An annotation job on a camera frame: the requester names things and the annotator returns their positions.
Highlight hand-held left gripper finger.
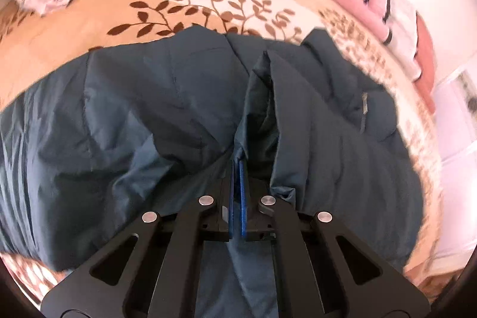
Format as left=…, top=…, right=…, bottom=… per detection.
left=40, top=159, right=243, bottom=318
left=240, top=159, right=431, bottom=318

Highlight dark blue padded jacket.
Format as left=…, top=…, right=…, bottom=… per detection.
left=0, top=25, right=425, bottom=318

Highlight white wardrobe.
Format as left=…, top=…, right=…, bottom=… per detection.
left=432, top=57, right=477, bottom=266

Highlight salmon pink pillow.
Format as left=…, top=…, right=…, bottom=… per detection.
left=412, top=16, right=437, bottom=114

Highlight beige leaf-print blanket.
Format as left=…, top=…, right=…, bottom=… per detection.
left=0, top=0, right=448, bottom=304

